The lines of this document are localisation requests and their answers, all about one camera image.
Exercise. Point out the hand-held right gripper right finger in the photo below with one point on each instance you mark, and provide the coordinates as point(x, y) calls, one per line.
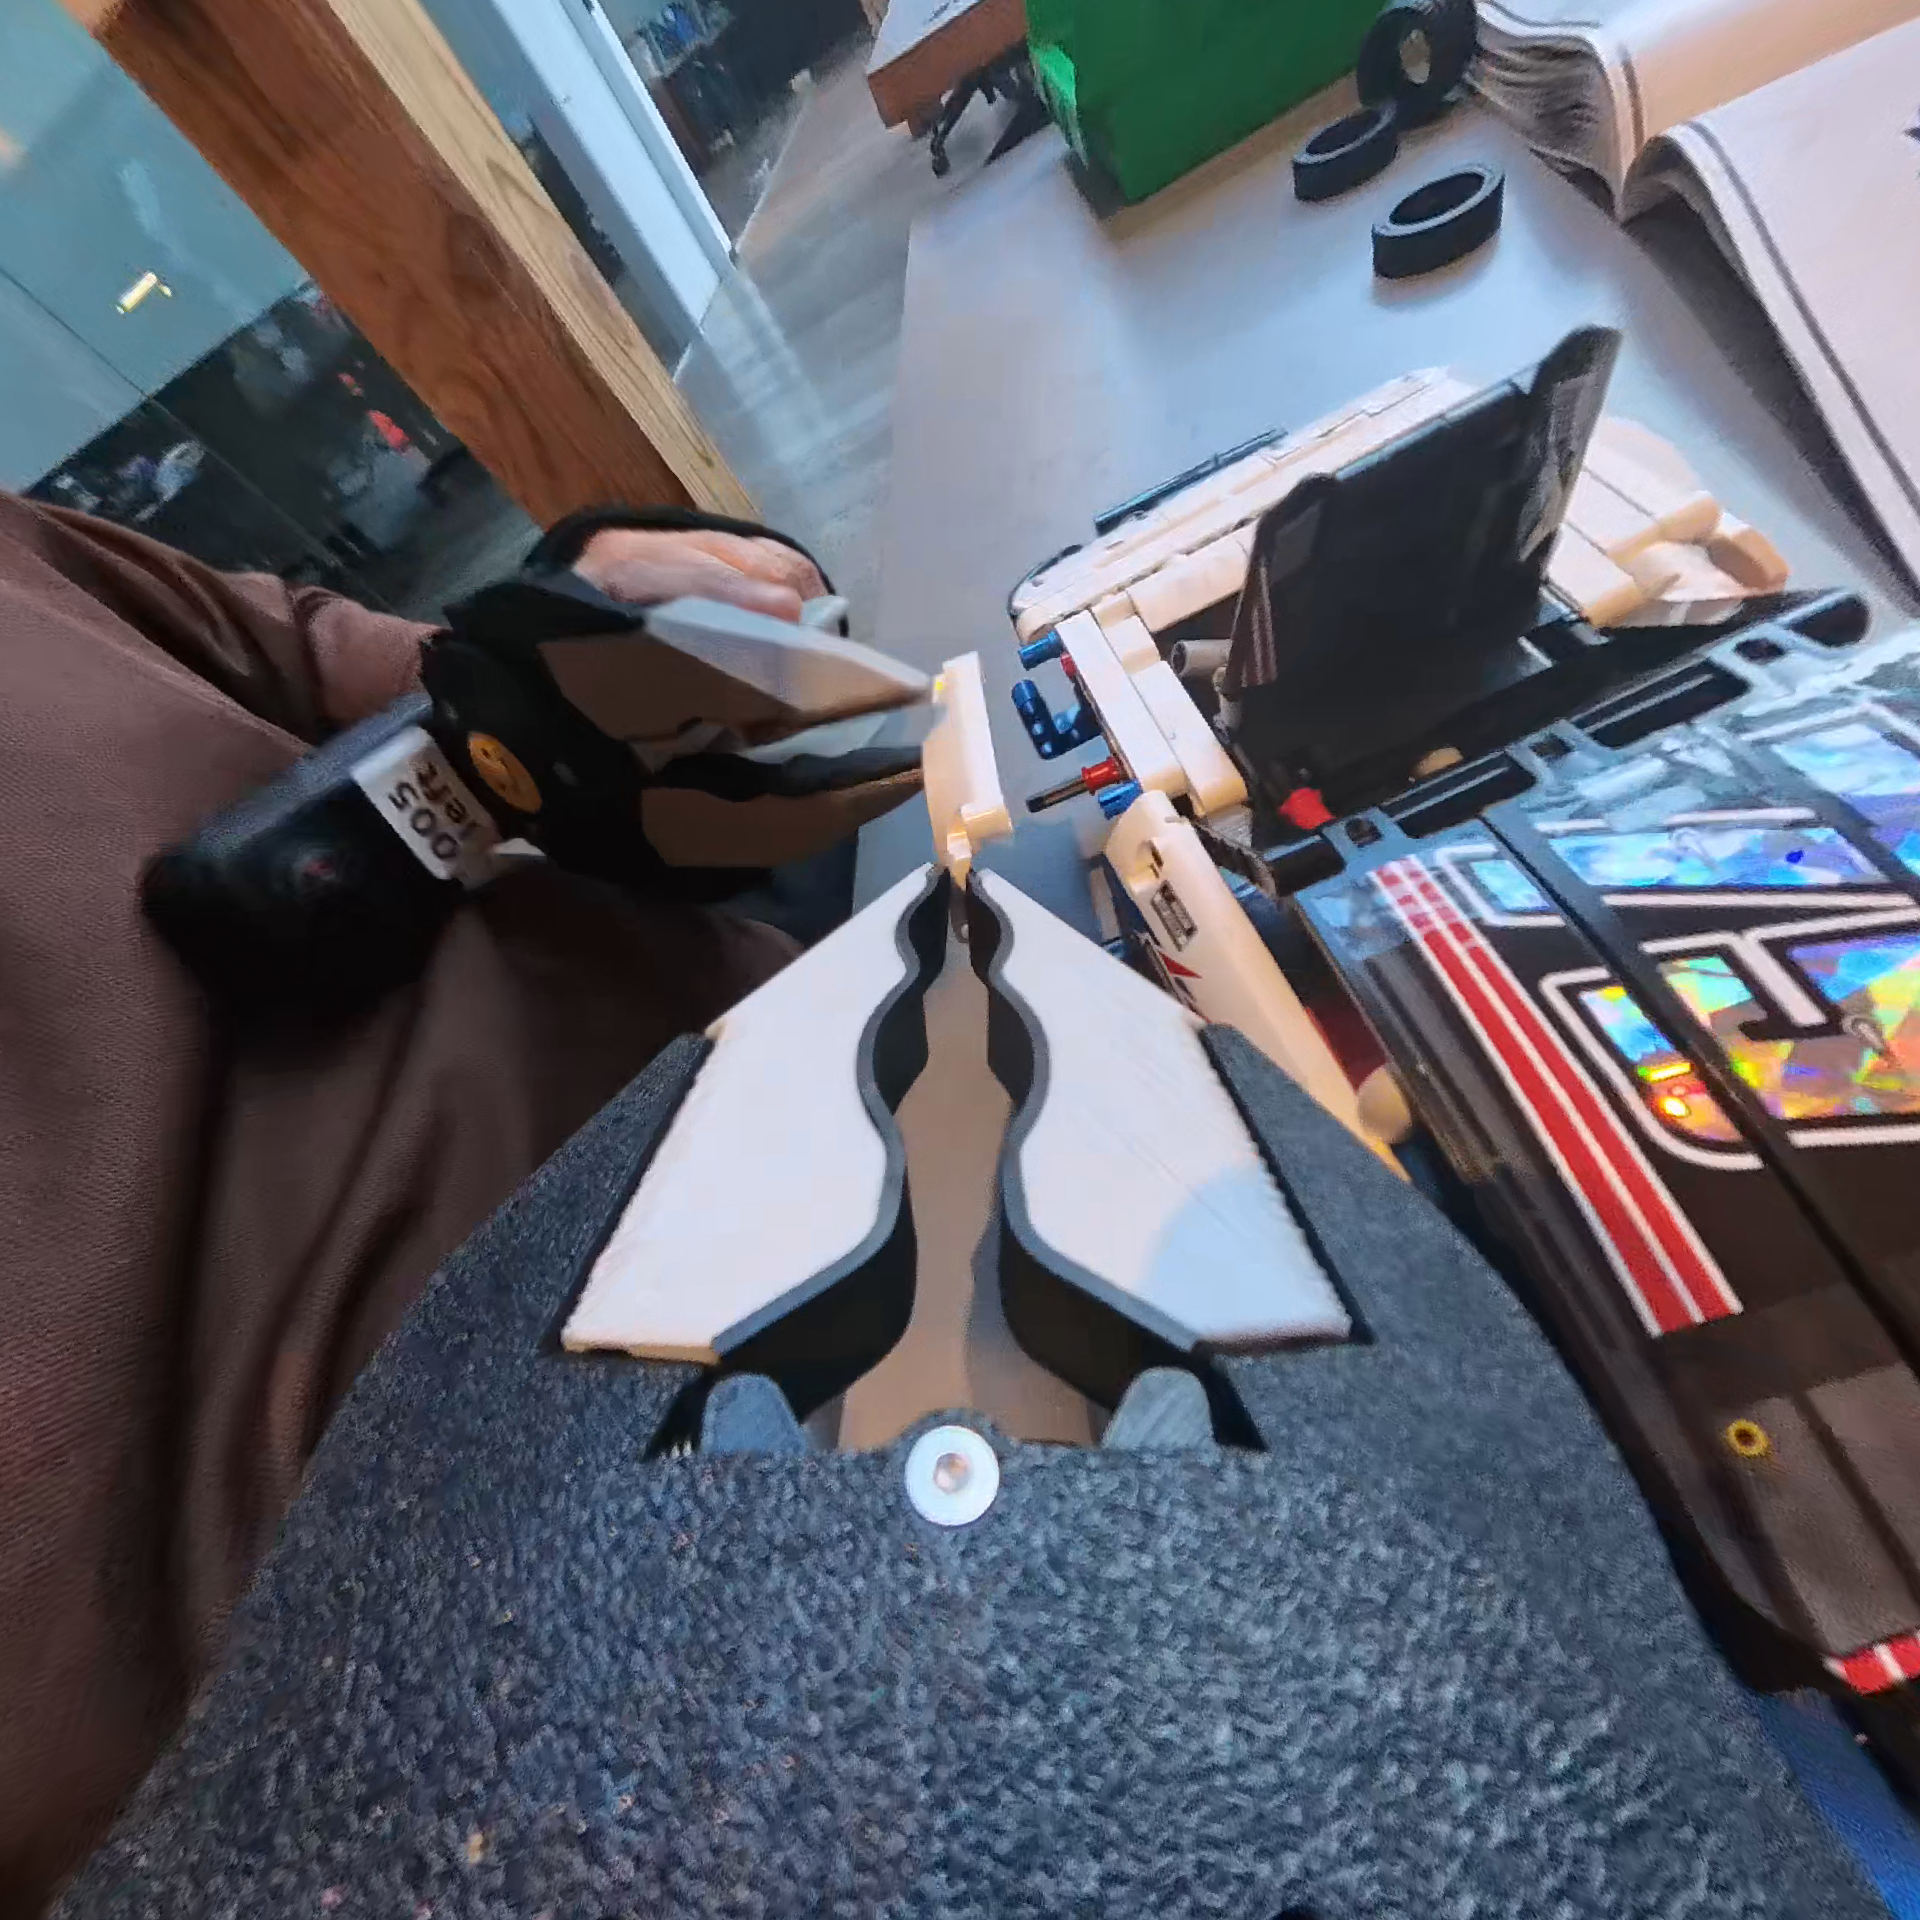
point(1153, 1189)

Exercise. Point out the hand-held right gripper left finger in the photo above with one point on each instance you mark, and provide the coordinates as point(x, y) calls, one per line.
point(753, 1189)

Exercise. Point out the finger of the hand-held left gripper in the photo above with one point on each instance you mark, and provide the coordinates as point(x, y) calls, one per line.
point(753, 660)
point(737, 835)

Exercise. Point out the white curved brick piece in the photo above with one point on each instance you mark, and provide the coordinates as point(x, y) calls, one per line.
point(966, 768)

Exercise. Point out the toy brick race car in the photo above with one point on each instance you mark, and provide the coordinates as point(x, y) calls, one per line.
point(1502, 976)

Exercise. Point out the green box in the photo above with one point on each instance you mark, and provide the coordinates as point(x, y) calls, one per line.
point(1201, 91)

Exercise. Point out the black rubber tyre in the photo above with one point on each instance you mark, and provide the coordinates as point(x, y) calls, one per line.
point(1394, 248)
point(1343, 161)
point(1419, 60)

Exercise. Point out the person's left forearm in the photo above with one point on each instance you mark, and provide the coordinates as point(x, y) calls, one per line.
point(147, 628)

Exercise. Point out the person's left hand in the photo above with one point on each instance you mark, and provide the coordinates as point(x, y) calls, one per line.
point(705, 580)

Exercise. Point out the black office chair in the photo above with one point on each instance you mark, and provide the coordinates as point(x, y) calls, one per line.
point(977, 115)

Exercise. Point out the open instruction booklet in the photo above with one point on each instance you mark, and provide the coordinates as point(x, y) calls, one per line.
point(1800, 227)

